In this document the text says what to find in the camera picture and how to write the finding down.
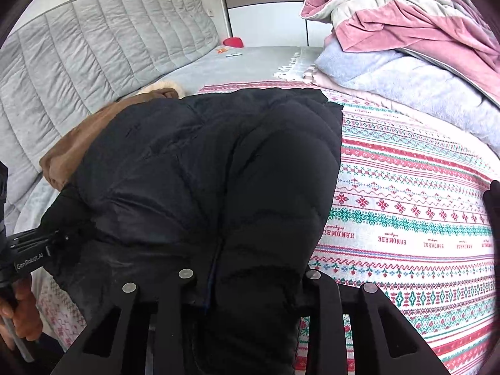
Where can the black quilted puffer jacket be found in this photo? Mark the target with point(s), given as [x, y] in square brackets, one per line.
[235, 186]

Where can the person's left hand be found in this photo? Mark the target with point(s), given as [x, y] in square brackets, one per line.
[26, 317]

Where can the folded brown blanket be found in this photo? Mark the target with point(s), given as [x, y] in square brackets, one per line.
[62, 160]

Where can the grey quilted headboard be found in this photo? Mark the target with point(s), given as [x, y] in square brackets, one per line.
[71, 61]

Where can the white grey bed sheet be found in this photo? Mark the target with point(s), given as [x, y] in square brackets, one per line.
[256, 64]

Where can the small white stick item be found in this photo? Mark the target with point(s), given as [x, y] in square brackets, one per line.
[234, 54]

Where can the small red object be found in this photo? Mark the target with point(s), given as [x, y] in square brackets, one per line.
[233, 42]

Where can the white sliding-door wardrobe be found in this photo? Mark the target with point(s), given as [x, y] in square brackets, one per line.
[270, 23]

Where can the light blue fleece blanket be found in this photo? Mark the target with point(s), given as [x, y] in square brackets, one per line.
[415, 83]

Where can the pink velvet quilt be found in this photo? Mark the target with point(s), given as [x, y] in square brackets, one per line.
[450, 33]

